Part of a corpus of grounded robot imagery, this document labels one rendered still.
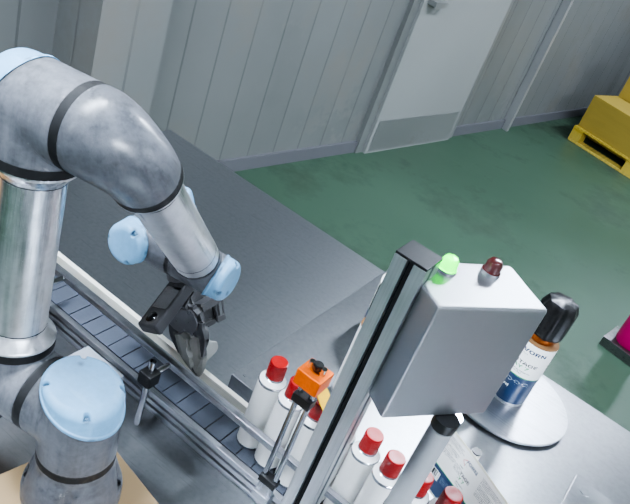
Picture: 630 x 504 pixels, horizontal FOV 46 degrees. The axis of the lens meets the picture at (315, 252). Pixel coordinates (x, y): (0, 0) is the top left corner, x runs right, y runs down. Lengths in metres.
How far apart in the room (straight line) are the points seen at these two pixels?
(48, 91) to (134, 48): 2.11
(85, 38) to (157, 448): 1.87
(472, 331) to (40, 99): 0.57
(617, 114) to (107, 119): 6.10
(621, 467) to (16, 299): 1.35
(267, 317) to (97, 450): 0.79
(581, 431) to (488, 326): 0.98
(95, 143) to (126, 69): 2.16
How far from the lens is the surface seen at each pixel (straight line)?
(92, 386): 1.10
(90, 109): 0.88
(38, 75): 0.93
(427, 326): 0.88
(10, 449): 1.42
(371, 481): 1.27
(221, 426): 1.45
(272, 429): 1.34
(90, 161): 0.88
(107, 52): 2.95
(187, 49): 3.56
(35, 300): 1.08
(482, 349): 0.96
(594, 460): 1.84
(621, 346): 4.11
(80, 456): 1.12
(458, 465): 1.39
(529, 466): 1.70
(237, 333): 1.73
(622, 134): 6.75
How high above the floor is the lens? 1.93
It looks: 31 degrees down
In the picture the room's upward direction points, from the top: 21 degrees clockwise
